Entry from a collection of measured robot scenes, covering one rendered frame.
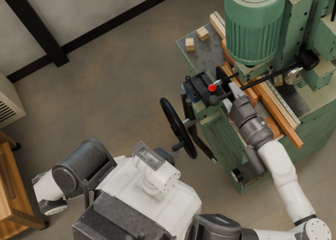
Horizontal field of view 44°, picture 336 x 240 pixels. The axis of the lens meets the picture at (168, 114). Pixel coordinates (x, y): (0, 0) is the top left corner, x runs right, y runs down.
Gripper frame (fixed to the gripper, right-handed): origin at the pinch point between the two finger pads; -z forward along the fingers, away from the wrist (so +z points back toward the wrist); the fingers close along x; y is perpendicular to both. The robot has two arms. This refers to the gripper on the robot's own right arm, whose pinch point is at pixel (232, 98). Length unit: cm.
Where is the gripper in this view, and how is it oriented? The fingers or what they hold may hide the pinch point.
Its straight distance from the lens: 139.2
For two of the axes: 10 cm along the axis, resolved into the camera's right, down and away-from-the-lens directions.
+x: -0.6, 4.9, 8.7
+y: 8.8, -3.8, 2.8
